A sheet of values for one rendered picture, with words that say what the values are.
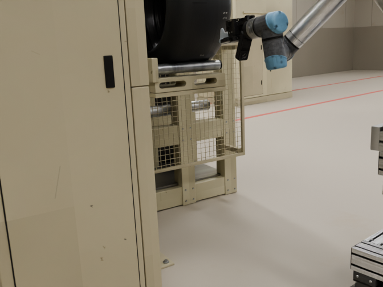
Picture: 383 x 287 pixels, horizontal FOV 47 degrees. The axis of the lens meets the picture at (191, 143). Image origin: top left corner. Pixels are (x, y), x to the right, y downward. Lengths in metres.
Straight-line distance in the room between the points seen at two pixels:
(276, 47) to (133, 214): 0.77
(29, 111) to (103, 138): 0.18
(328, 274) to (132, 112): 1.27
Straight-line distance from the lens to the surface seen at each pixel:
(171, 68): 1.88
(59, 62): 1.02
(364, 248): 1.79
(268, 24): 1.55
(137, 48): 1.09
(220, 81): 1.99
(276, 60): 1.56
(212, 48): 1.94
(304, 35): 1.67
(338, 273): 2.08
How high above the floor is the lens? 0.99
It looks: 13 degrees down
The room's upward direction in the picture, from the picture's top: 3 degrees counter-clockwise
